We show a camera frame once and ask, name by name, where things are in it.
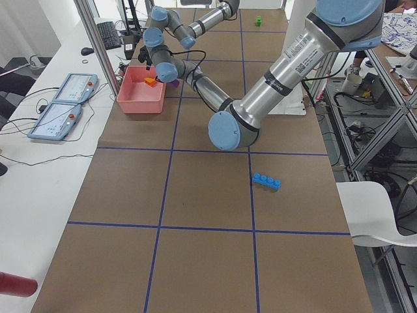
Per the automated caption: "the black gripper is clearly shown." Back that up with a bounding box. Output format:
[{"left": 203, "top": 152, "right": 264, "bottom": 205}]
[{"left": 137, "top": 46, "right": 152, "bottom": 70}]

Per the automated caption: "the orange sloped toy block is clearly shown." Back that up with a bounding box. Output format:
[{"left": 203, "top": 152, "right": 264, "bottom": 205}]
[{"left": 144, "top": 77, "right": 158, "bottom": 87}]

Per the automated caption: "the purple sloped toy block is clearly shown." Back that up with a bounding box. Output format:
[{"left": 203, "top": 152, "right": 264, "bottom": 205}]
[{"left": 170, "top": 79, "right": 180, "bottom": 88}]

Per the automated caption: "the long blue toy block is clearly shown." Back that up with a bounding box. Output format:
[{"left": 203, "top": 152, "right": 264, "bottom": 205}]
[{"left": 252, "top": 173, "right": 281, "bottom": 190}]

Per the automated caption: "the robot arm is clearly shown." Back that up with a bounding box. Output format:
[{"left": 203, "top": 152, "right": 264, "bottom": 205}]
[
  {"left": 143, "top": 1, "right": 385, "bottom": 151},
  {"left": 143, "top": 1, "right": 240, "bottom": 83}
]

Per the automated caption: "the pink plastic box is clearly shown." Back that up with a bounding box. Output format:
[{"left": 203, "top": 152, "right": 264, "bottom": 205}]
[{"left": 117, "top": 65, "right": 166, "bottom": 114}]

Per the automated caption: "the black keyboard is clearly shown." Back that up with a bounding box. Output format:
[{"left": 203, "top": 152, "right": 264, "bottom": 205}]
[{"left": 96, "top": 21, "right": 121, "bottom": 50}]

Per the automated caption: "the black computer mouse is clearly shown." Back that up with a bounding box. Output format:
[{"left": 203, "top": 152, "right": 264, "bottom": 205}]
[{"left": 81, "top": 47, "right": 94, "bottom": 56}]

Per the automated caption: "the teach pendant far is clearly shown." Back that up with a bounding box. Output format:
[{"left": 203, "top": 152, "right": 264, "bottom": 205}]
[{"left": 53, "top": 73, "right": 98, "bottom": 104}]

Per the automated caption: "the teach pendant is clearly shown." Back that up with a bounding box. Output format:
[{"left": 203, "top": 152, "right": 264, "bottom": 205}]
[
  {"left": 53, "top": 73, "right": 98, "bottom": 104},
  {"left": 27, "top": 102, "right": 81, "bottom": 141}
]

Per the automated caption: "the teach pendant near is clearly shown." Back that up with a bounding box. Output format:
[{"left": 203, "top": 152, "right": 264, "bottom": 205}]
[{"left": 27, "top": 102, "right": 81, "bottom": 141}]

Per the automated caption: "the green toy block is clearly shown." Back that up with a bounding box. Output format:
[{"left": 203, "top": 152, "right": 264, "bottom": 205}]
[{"left": 255, "top": 16, "right": 262, "bottom": 27}]

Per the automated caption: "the red cylinder bottle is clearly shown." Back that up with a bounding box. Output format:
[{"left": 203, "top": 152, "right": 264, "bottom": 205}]
[{"left": 0, "top": 272, "right": 38, "bottom": 297}]

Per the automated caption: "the white chair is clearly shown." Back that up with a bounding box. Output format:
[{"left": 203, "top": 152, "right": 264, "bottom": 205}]
[{"left": 336, "top": 181, "right": 416, "bottom": 247}]

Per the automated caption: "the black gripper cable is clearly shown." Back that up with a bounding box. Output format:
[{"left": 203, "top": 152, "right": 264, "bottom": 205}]
[{"left": 162, "top": 48, "right": 208, "bottom": 85}]

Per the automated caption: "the aluminium frame post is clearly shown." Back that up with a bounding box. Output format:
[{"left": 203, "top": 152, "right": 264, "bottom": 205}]
[{"left": 74, "top": 0, "right": 120, "bottom": 98}]

